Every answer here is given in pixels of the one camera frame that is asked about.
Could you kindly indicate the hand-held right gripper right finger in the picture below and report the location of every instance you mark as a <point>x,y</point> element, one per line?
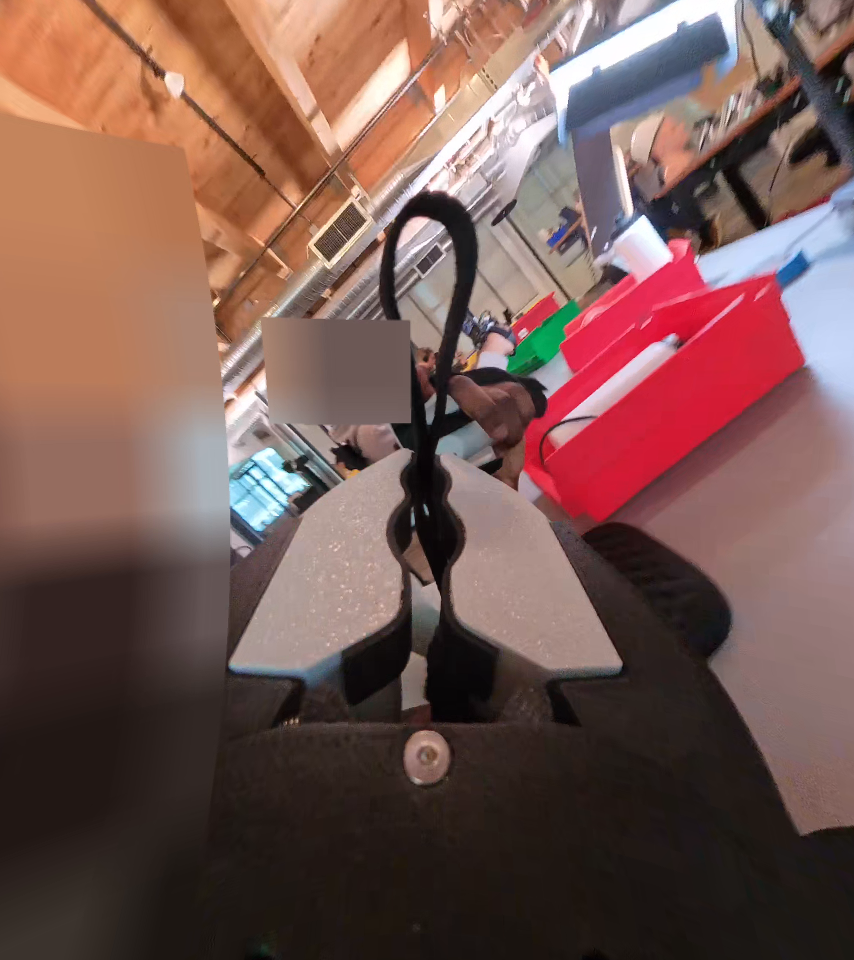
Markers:
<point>524,592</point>

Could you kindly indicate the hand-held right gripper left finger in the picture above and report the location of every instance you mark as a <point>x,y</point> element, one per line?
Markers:
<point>322,585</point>

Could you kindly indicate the blue cube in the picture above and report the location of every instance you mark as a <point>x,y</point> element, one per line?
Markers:
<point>792,268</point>

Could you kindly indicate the large red plastic bin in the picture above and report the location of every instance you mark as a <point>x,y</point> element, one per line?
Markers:
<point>667,420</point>

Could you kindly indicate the white device in bin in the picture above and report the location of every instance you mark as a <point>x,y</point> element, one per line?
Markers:
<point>622,382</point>

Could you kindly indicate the green plastic bin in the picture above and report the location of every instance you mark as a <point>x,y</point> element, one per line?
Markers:
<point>543,341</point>

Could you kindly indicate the small red plastic bin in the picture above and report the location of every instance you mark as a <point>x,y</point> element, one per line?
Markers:
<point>536,315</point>

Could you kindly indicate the white air vent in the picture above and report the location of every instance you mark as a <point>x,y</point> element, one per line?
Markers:
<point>341,232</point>

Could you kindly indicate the white paper towel roll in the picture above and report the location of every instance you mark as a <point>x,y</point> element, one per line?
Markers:
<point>641,247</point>

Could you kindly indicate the black ceiling pipe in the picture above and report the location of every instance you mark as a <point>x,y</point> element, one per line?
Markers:
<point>194,112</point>

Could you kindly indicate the white ceiling sensor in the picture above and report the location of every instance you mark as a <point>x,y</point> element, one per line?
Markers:
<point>174,84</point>

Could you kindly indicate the black flat panel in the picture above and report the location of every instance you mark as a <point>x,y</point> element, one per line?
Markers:
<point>644,75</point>

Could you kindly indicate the metal storage shelf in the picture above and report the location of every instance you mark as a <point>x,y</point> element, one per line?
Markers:
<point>817,90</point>

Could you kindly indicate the silver ventilation duct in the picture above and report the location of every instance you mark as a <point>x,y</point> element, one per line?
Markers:
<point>322,292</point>

